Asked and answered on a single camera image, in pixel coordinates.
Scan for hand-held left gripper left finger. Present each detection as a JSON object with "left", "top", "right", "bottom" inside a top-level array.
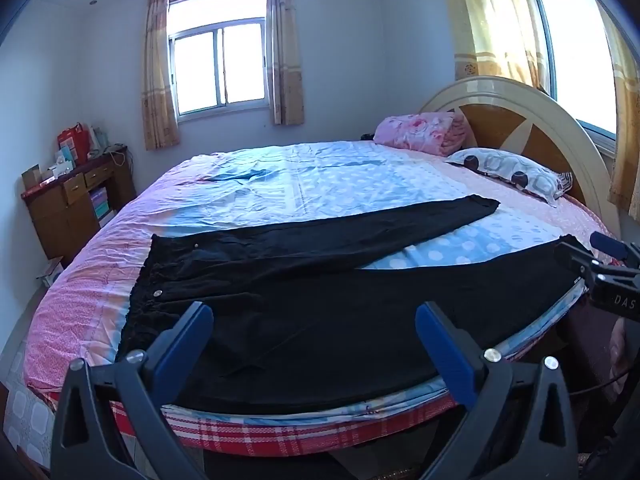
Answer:
[{"left": 50, "top": 301, "right": 216, "bottom": 480}]

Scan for patterned pillow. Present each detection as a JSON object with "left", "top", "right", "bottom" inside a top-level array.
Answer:
[{"left": 444, "top": 147, "right": 574, "bottom": 209}]

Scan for cream and wood headboard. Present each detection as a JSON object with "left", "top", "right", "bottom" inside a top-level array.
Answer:
[{"left": 419, "top": 76, "right": 622, "bottom": 241}]

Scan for beige patterned curtain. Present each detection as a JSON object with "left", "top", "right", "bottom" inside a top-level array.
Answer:
[
  {"left": 141, "top": 0, "right": 180, "bottom": 151},
  {"left": 265, "top": 0, "right": 305, "bottom": 127}
]

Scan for window behind headboard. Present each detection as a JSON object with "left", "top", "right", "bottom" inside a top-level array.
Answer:
[{"left": 525, "top": 0, "right": 622, "bottom": 157}]

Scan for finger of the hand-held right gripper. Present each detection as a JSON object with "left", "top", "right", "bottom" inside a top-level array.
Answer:
[
  {"left": 554, "top": 239, "right": 603, "bottom": 283},
  {"left": 590, "top": 231, "right": 640, "bottom": 268}
]

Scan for pink floral quilt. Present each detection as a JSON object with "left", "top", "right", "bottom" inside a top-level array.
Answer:
[{"left": 373, "top": 111, "right": 476, "bottom": 157}]

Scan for yellow patterned curtain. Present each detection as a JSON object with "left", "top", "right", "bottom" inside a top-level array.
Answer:
[
  {"left": 439, "top": 0, "right": 547, "bottom": 92},
  {"left": 599, "top": 7, "right": 640, "bottom": 221}
]

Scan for sliding window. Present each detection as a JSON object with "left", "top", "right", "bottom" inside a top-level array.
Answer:
[{"left": 166, "top": 0, "right": 272, "bottom": 122}]

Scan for stack of teal boxes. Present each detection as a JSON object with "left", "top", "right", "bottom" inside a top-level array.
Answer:
[{"left": 89, "top": 186, "right": 114, "bottom": 222}]

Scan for red bag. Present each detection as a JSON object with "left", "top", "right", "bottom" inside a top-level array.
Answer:
[{"left": 57, "top": 122, "right": 91, "bottom": 164}]

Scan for black pants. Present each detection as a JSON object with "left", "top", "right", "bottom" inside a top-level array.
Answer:
[{"left": 115, "top": 195, "right": 595, "bottom": 416}]

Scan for wooden desk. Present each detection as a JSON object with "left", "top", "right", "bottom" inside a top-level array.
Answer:
[{"left": 21, "top": 145, "right": 137, "bottom": 264}]

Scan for round bed with dotted sheet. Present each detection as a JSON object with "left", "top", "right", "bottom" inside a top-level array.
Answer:
[{"left": 22, "top": 140, "right": 621, "bottom": 461}]

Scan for box with white lid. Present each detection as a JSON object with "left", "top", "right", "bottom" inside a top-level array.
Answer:
[{"left": 35, "top": 257, "right": 65, "bottom": 289}]

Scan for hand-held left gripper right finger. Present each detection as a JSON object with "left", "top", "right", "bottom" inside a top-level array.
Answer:
[{"left": 415, "top": 301, "right": 581, "bottom": 480}]

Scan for cardboard box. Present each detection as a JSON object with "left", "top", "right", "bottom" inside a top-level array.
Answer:
[{"left": 21, "top": 164, "right": 54, "bottom": 189}]

